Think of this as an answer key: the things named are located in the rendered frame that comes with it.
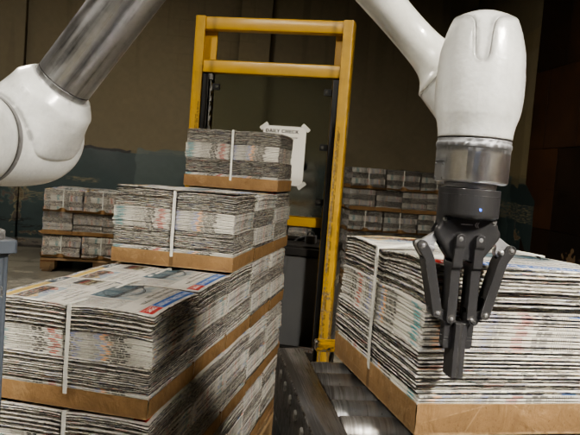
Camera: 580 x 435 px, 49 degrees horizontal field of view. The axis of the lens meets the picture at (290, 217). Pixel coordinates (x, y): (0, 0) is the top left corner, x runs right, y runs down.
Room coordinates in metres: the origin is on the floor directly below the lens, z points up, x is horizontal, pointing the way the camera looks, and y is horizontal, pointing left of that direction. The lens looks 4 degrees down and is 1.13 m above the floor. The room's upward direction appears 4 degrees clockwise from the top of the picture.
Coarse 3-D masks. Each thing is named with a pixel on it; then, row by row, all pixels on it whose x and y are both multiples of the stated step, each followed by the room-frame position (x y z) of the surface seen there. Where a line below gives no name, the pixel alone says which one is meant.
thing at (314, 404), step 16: (288, 352) 1.19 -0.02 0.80; (304, 352) 1.19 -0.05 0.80; (288, 368) 1.09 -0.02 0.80; (304, 368) 1.09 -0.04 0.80; (288, 384) 1.04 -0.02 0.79; (304, 384) 1.01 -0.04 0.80; (320, 384) 1.01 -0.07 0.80; (288, 400) 1.00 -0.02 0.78; (304, 400) 0.93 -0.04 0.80; (320, 400) 0.94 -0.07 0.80; (288, 416) 1.01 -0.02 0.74; (304, 416) 0.87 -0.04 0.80; (320, 416) 0.87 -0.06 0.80; (336, 416) 0.88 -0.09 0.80; (288, 432) 1.00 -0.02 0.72; (304, 432) 0.86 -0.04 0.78; (320, 432) 0.82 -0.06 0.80; (336, 432) 0.82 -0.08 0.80
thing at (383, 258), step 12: (384, 252) 0.99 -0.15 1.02; (432, 252) 1.00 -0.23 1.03; (384, 264) 0.99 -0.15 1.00; (384, 276) 0.98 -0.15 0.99; (372, 288) 1.02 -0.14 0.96; (384, 288) 0.97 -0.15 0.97; (384, 300) 0.97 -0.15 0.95; (372, 336) 0.99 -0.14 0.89; (372, 348) 0.99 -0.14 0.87; (372, 360) 0.99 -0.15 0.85
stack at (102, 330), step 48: (48, 288) 1.46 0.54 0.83; (96, 288) 1.51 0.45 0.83; (144, 288) 1.55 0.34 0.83; (192, 288) 1.61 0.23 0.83; (240, 288) 2.01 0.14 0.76; (48, 336) 1.34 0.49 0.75; (96, 336) 1.32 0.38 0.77; (144, 336) 1.30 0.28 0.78; (192, 336) 1.55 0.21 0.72; (240, 336) 2.06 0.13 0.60; (48, 384) 1.34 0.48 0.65; (96, 384) 1.31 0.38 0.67; (144, 384) 1.30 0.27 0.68; (192, 384) 1.59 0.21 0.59; (240, 384) 2.09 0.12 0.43; (0, 432) 1.36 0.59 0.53; (48, 432) 1.33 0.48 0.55; (96, 432) 1.32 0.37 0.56; (144, 432) 1.30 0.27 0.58; (192, 432) 1.62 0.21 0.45; (240, 432) 2.15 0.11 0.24
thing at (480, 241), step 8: (480, 240) 0.78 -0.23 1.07; (480, 248) 0.78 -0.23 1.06; (480, 256) 0.78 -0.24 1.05; (464, 264) 0.81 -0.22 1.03; (472, 264) 0.78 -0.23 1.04; (480, 264) 0.78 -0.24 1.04; (464, 272) 0.80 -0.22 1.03; (472, 272) 0.79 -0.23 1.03; (480, 272) 0.79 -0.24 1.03; (464, 280) 0.80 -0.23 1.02; (472, 280) 0.79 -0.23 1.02; (464, 288) 0.80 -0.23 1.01; (472, 288) 0.79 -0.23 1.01; (464, 296) 0.80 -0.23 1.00; (472, 296) 0.79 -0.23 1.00; (464, 304) 0.80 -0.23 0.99; (472, 304) 0.79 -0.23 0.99; (472, 312) 0.79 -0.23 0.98; (472, 320) 0.78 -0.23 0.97
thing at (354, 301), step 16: (352, 240) 1.15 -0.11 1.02; (368, 240) 1.08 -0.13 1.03; (384, 240) 1.10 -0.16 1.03; (400, 240) 1.12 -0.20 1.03; (352, 256) 1.14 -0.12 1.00; (368, 256) 1.06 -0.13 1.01; (352, 272) 1.13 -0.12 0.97; (368, 272) 1.05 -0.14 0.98; (352, 288) 1.12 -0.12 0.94; (368, 288) 1.04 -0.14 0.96; (352, 304) 1.09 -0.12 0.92; (368, 304) 1.04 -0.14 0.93; (336, 320) 1.18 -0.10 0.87; (352, 320) 1.09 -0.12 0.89; (352, 336) 1.08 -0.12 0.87
